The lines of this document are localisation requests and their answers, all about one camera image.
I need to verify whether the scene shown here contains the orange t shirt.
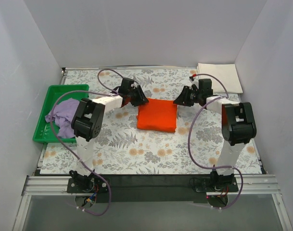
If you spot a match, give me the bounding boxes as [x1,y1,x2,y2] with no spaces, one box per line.
[137,98,177,133]

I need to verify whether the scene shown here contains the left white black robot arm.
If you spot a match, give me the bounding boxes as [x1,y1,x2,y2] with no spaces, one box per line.
[70,78,149,190]

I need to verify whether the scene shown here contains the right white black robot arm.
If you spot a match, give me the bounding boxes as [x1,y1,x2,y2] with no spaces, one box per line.
[173,74,257,189]

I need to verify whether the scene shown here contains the floral patterned table mat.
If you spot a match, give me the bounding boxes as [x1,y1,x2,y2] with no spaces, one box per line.
[40,68,266,175]

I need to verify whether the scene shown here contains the folded white t shirt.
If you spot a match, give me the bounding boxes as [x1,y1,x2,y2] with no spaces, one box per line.
[197,63,243,94]

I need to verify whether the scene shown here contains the purple t shirt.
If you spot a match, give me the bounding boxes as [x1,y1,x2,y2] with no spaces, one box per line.
[45,98,79,139]

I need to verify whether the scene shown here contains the green plastic bin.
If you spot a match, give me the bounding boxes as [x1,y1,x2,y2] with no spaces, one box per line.
[33,84,89,143]

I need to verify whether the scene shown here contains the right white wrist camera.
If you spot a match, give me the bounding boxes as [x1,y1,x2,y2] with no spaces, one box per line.
[189,74,199,91]

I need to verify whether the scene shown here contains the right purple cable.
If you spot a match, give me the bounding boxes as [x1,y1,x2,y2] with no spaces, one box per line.
[188,73,245,210]

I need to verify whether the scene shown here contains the purple cable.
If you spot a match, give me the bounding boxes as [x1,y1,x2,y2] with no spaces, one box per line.
[188,73,245,210]
[49,69,127,216]

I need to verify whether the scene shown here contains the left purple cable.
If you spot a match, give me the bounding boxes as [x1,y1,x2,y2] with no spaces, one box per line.
[49,69,127,216]

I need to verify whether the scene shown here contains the aluminium frame rail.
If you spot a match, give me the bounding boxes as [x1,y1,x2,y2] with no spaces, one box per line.
[13,174,293,231]

